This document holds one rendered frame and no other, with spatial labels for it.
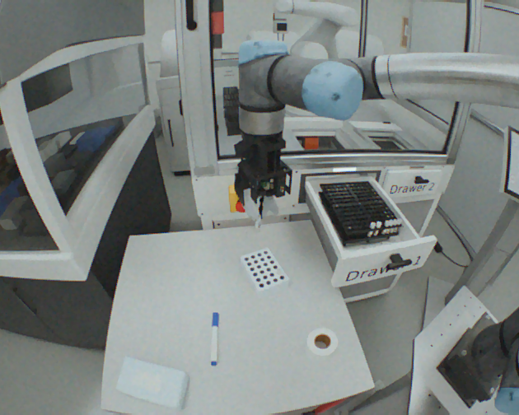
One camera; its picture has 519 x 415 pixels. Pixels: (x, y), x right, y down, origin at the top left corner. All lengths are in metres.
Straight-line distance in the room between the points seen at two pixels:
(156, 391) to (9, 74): 0.70
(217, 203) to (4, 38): 0.77
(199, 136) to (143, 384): 0.61
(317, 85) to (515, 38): 2.05
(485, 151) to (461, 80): 1.94
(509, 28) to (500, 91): 1.93
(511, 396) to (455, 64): 0.49
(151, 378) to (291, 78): 0.59
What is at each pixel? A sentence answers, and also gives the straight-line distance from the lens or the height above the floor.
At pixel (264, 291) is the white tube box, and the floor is 0.79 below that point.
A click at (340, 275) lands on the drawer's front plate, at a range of 0.61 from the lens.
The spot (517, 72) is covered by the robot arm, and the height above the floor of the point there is 1.37.
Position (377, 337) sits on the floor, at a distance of 1.58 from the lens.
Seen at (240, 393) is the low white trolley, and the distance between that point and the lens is 0.59.
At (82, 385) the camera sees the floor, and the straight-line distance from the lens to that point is 1.66.
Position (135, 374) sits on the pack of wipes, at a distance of 0.60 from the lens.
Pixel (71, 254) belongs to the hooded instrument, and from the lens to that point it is 0.75.
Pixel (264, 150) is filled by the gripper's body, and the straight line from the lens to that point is 0.42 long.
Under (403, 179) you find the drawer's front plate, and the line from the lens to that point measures 0.99.
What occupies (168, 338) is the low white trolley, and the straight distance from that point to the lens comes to 0.66.
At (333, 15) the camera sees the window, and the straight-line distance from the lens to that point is 0.73.
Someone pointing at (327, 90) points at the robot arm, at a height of 1.28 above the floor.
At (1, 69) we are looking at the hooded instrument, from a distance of 0.60.
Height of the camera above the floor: 1.34
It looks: 38 degrees down
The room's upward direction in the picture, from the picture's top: straight up
